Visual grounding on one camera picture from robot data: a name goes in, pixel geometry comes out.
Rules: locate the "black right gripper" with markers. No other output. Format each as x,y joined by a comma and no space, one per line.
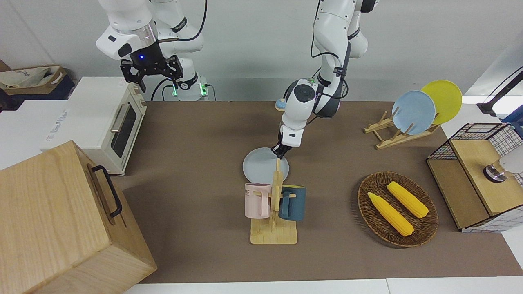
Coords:
149,61

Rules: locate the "short yellow corn cob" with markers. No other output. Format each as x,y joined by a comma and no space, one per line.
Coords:
407,200

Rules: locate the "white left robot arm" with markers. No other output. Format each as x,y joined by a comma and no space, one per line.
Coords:
333,32

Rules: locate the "gray plate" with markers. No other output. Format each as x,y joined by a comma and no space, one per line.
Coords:
259,165

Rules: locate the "wooden mug tree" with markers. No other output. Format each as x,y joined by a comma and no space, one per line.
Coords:
273,234

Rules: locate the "large wooden box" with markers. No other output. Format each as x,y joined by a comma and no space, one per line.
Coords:
53,220

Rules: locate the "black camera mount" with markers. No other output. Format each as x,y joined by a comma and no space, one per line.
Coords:
490,107

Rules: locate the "pink mug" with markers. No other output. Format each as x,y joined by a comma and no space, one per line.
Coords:
255,202

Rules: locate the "round wicker basket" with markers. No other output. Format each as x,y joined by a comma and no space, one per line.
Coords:
425,228

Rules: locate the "white toaster oven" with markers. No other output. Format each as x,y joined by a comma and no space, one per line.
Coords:
98,114

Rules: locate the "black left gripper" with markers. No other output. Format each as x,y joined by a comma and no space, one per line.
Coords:
282,149

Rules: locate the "dark blue crate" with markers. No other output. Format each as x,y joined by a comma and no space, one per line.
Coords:
65,89

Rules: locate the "blue clamp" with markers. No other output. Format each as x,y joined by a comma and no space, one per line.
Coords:
515,118

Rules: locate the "long yellow corn cob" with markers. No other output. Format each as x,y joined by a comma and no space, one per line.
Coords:
390,213

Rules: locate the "light blue plate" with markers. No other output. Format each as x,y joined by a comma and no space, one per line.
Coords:
414,112

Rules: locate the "wooden dish rack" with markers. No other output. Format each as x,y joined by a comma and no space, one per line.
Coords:
392,141

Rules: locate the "yellow plate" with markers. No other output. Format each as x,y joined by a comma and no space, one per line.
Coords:
447,100

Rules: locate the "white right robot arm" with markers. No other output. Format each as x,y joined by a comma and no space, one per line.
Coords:
122,24

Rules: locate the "dark blue mug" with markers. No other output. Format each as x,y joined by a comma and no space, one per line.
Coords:
296,202

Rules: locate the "brown table mat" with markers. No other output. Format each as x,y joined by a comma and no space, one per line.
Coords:
196,228

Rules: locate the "white printed box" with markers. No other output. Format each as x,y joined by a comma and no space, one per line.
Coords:
24,130

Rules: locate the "brown paper bag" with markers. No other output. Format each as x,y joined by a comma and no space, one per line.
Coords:
28,77

